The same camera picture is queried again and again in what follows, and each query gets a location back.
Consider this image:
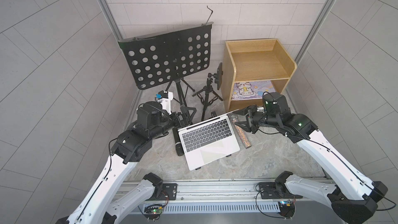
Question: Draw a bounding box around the silver laptop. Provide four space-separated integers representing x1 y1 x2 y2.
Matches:
178 113 240 171

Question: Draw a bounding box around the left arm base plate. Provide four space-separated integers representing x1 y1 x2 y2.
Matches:
148 183 178 201

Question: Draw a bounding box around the aluminium mounting rail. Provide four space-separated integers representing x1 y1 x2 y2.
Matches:
86 178 347 206

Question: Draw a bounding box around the black microphone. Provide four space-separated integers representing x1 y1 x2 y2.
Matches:
173 128 184 157

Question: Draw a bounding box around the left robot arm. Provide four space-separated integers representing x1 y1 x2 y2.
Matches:
57 101 197 224

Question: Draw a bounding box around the wooden two-tier shelf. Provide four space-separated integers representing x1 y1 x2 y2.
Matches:
221 39 297 112

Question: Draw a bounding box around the black perforated music stand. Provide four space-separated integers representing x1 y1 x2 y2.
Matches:
118 21 213 90

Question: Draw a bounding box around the black phone tripod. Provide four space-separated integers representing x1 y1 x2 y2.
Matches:
192 63 223 121

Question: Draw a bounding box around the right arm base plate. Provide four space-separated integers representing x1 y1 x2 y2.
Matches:
255 182 303 200

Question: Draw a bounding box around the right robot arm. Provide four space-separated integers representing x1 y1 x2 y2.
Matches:
234 92 388 224

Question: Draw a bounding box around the circuit board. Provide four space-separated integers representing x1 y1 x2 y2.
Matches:
278 201 295 219
143 204 164 219

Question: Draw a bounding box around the cartoon cat picture book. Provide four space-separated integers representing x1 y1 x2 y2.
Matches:
231 80 276 101

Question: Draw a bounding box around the right circuit board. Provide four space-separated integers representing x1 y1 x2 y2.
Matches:
278 201 295 219

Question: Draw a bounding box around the left circuit board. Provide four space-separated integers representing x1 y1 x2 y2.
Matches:
143 204 164 219

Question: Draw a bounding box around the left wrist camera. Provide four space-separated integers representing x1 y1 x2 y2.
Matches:
155 91 174 115

